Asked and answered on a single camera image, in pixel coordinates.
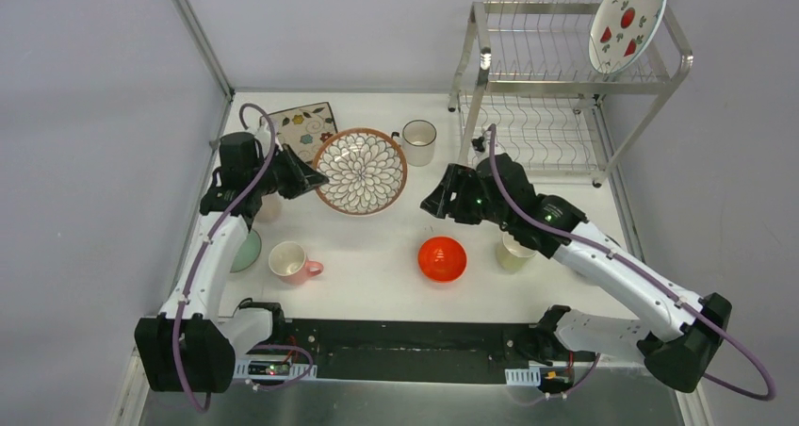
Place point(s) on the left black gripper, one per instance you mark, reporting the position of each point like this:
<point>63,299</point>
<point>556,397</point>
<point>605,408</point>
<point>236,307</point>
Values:
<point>290,172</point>

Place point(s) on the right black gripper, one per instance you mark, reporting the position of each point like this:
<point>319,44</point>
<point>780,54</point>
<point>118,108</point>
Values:
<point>438,202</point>

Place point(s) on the square floral plate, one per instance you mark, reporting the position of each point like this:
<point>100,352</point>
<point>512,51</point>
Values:
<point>305,128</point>

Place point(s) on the brown petal pattern plate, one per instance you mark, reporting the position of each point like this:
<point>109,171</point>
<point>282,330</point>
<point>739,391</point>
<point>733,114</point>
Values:
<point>366,171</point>

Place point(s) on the watermelon pattern round plate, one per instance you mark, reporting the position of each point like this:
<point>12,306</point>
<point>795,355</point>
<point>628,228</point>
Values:
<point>620,31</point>

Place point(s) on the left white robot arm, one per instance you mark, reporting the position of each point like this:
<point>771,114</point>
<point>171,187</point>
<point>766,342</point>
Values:
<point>185,346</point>

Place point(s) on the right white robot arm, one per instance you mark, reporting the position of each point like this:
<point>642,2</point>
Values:
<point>669,334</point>

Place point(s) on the steel two-tier dish rack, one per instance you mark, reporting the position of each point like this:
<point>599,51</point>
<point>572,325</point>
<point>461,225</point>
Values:
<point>525,68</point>

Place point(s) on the beige cup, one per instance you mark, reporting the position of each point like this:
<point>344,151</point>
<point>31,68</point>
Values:
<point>271,208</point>

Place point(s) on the orange bowl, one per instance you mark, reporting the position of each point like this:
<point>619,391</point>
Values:
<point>442,259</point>

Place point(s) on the pale yellow mug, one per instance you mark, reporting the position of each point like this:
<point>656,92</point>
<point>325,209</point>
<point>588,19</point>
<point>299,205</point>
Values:
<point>511,255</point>

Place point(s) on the pink mug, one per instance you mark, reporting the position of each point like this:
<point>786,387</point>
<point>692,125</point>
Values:
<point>290,263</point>

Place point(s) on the mint green bowl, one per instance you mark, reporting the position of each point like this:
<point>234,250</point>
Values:
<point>248,252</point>

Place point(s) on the white mug black handle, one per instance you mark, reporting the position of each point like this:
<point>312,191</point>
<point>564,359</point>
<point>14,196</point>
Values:
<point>417,140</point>

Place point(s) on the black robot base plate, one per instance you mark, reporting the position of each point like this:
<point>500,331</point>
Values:
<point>420,352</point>

